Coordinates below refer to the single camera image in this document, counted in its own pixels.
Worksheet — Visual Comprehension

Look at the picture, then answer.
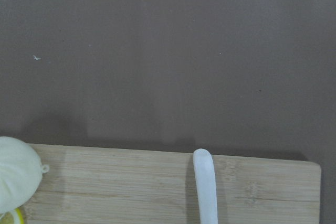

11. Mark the white ceramic spoon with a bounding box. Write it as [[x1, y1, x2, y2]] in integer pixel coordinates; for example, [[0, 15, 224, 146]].
[[193, 148, 218, 223]]

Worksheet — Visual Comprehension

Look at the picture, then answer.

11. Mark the wooden cutting board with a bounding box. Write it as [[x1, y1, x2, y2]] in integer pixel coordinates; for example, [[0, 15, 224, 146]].
[[21, 144, 321, 223]]

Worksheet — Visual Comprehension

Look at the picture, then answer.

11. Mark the white steamed bun toy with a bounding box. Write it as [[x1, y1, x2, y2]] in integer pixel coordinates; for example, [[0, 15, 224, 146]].
[[1, 136, 50, 214]]

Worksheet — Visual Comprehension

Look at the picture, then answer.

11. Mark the upper lemon slice toy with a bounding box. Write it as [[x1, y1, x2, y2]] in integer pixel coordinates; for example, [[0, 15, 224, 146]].
[[0, 208, 25, 224]]

